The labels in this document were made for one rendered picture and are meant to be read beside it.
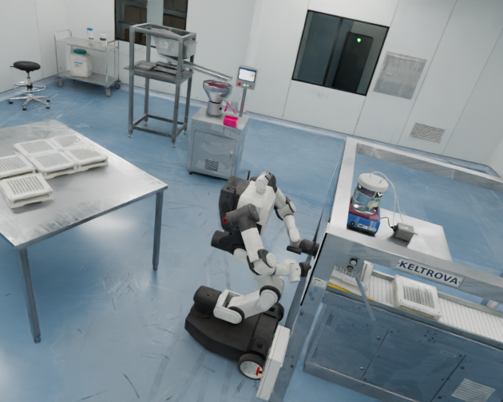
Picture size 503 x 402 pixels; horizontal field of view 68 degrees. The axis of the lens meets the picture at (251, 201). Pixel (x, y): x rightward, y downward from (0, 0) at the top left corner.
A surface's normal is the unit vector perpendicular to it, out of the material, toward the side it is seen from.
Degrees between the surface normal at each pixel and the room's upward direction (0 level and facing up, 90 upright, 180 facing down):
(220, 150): 90
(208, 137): 90
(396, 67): 90
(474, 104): 90
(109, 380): 0
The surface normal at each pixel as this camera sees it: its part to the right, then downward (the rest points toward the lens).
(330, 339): -0.29, 0.45
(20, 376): 0.18, -0.84
